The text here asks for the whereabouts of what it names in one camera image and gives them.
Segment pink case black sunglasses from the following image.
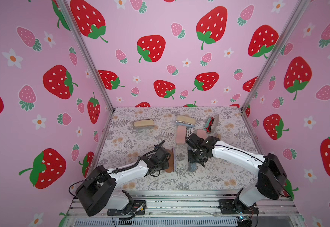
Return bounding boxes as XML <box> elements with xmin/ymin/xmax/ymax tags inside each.
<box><xmin>196</xmin><ymin>129</ymin><xmax>209</xmax><ymax>140</ymax></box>

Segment purple case brown lining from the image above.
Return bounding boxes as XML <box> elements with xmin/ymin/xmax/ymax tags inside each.
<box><xmin>165</xmin><ymin>147</ymin><xmax>176</xmax><ymax>173</ymax></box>

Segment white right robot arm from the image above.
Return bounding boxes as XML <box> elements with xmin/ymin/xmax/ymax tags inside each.
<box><xmin>186</xmin><ymin>133</ymin><xmax>287</xmax><ymax>212</ymax></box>

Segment aluminium corner post left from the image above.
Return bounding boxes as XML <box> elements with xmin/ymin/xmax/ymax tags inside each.
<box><xmin>57</xmin><ymin>0</ymin><xmax>115</xmax><ymax>113</ymax></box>

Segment grey fabric glasses case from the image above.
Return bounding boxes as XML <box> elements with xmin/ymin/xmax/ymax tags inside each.
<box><xmin>133</xmin><ymin>119</ymin><xmax>155</xmax><ymax>129</ymax></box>

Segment green case purple glasses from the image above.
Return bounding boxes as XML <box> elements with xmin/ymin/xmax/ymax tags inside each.
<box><xmin>188</xmin><ymin>152</ymin><xmax>197</xmax><ymax>172</ymax></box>

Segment blue fabric glasses case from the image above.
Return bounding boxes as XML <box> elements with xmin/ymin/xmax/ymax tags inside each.
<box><xmin>175</xmin><ymin>115</ymin><xmax>196</xmax><ymax>127</ymax></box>

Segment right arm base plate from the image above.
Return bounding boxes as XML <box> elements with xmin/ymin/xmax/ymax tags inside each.
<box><xmin>218</xmin><ymin>199</ymin><xmax>259</xmax><ymax>215</ymax></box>

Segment aluminium corner post right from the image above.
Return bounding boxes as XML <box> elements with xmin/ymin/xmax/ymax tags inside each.
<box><xmin>240</xmin><ymin>0</ymin><xmax>310</xmax><ymax>114</ymax></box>

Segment pink glasses case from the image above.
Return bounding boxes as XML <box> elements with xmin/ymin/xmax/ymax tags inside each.
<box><xmin>175</xmin><ymin>125</ymin><xmax>186</xmax><ymax>145</ymax></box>

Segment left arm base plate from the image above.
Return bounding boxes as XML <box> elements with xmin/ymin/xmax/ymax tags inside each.
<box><xmin>107</xmin><ymin>200</ymin><xmax>147</xmax><ymax>216</ymax></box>

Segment red sunglasses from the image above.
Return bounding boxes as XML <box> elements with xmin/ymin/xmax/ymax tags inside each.
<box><xmin>204</xmin><ymin>117</ymin><xmax>214</xmax><ymax>133</ymax></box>

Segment aluminium corner post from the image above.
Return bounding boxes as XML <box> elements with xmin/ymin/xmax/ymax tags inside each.
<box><xmin>57</xmin><ymin>0</ymin><xmax>115</xmax><ymax>113</ymax></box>
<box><xmin>240</xmin><ymin>0</ymin><xmax>310</xmax><ymax>114</ymax></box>

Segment aluminium rail frame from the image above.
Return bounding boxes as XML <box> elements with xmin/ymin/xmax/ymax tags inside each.
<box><xmin>61</xmin><ymin>190</ymin><xmax>306</xmax><ymax>227</ymax></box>

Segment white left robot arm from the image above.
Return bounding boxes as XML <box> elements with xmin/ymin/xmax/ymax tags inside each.
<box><xmin>75</xmin><ymin>145</ymin><xmax>172</xmax><ymax>217</ymax></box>

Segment newspaper print glasses case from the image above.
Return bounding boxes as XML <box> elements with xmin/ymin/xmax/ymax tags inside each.
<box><xmin>186</xmin><ymin>127</ymin><xmax>194</xmax><ymax>139</ymax></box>

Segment grey case teal lining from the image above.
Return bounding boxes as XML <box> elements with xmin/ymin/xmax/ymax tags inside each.
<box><xmin>204</xmin><ymin>114</ymin><xmax>220</xmax><ymax>133</ymax></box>

